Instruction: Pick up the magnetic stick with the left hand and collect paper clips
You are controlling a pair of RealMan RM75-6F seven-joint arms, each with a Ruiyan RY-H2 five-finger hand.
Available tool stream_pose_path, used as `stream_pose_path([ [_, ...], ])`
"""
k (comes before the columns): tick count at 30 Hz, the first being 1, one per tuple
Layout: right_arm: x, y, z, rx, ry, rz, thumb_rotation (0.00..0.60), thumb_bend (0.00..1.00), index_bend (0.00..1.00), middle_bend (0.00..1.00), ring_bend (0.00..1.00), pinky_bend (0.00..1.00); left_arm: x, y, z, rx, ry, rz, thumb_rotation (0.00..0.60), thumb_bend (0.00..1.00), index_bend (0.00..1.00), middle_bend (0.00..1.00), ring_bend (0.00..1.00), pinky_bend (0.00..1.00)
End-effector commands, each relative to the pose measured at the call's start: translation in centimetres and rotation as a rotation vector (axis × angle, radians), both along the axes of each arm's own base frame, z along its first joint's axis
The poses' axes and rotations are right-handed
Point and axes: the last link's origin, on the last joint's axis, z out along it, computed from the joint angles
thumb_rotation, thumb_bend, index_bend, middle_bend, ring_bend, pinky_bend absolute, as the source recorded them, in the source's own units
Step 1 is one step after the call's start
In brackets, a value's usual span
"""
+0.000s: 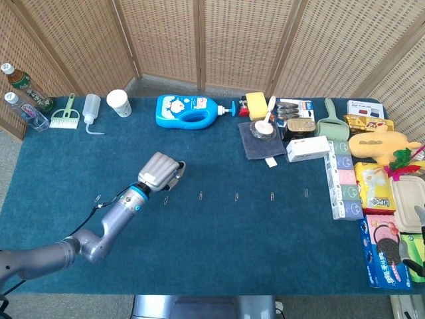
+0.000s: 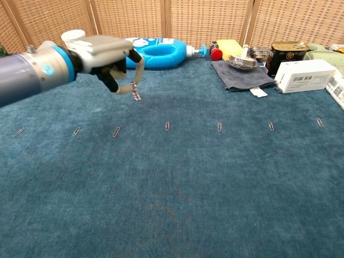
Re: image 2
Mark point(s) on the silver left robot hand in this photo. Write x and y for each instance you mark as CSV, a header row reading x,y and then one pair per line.
x,y
104,53

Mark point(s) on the metal paper clip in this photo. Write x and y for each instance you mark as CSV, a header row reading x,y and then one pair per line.
x,y
76,131
219,127
319,121
116,131
271,125
167,125
18,132

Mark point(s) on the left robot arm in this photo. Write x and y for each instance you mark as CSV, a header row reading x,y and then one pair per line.
x,y
29,75

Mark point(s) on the white paper cup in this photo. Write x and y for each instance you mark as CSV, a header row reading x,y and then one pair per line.
x,y
73,35

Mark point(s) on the blue detergent pump bottle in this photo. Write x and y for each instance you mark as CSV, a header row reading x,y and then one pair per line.
x,y
161,52

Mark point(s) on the wicker folding screen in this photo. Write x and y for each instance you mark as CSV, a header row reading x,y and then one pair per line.
x,y
188,18

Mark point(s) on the small red capped item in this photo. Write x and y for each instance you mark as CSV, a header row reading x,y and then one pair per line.
x,y
216,53

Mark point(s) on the yellow sponge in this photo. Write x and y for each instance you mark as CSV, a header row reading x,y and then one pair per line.
x,y
229,47

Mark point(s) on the grey folded cloth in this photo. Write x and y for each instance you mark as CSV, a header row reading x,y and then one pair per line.
x,y
242,78

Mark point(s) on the blue carpet mat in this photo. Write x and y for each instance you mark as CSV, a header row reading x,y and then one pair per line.
x,y
172,188

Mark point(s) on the binder clips blister pack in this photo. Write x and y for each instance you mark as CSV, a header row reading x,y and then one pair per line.
x,y
260,52

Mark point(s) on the black gold tin can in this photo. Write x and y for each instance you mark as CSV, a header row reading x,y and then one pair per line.
x,y
285,56

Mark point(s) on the white cardboard box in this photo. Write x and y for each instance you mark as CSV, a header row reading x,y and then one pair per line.
x,y
306,76

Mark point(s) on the pale green dustpan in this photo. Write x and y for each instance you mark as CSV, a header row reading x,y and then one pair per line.
x,y
322,53

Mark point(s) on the gold red snack pack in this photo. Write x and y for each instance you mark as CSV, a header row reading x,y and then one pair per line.
x,y
338,48

